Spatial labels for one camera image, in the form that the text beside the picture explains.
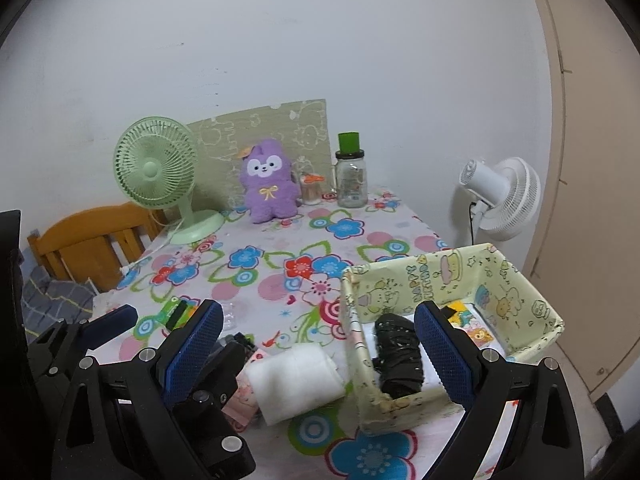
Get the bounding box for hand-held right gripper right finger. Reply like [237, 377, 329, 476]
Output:
[414, 301, 587, 480]

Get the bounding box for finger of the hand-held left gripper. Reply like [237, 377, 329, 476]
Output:
[29, 304, 139, 377]
[171, 333, 257, 480]

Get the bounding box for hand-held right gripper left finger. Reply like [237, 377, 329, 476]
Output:
[51, 299, 225, 480]

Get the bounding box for pink printed packet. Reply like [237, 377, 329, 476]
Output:
[221, 349, 262, 432]

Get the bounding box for green carton packet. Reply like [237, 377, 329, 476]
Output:
[158, 297, 202, 332]

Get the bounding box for black plastic bag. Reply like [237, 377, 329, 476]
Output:
[372, 312, 426, 397]

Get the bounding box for white towel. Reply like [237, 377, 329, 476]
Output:
[247, 343, 346, 427]

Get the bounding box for cartoon printed storage box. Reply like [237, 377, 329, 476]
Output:
[340, 243, 565, 436]

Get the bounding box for colourful printed packet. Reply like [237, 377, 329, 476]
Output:
[446, 300, 497, 349]

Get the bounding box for grey plaid bedding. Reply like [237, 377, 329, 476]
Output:
[21, 264, 97, 343]

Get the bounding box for white cloth in box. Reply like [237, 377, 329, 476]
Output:
[361, 321, 387, 377]

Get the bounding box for wooden bed headboard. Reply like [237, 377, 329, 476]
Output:
[27, 202, 167, 293]

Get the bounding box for green desk fan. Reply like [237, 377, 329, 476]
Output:
[112, 116, 226, 245]

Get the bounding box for white standing fan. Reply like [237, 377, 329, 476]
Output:
[458, 156, 542, 246]

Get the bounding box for purple plush toy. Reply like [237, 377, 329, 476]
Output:
[239, 139, 304, 224]

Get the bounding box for glass mug jar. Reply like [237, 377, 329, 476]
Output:
[331, 150, 370, 209]

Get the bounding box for small jar with orange lid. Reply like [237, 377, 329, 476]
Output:
[298, 172, 325, 206]

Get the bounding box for green cartoon printed board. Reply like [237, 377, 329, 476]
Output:
[187, 99, 331, 211]

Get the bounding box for beige door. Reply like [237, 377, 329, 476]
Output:
[519, 0, 640, 397]

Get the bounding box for white fan power cable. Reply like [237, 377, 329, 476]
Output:
[119, 227, 187, 277]

